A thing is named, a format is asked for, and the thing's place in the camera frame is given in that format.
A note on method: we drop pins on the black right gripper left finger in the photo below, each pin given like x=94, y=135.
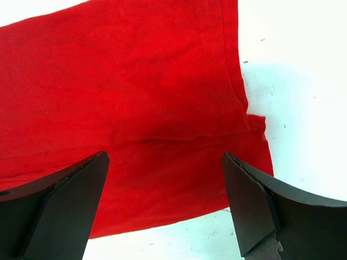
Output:
x=52, y=217

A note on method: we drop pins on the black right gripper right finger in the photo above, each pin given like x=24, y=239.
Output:
x=275, y=220

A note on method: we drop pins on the red t-shirt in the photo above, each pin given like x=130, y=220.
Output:
x=155, y=84

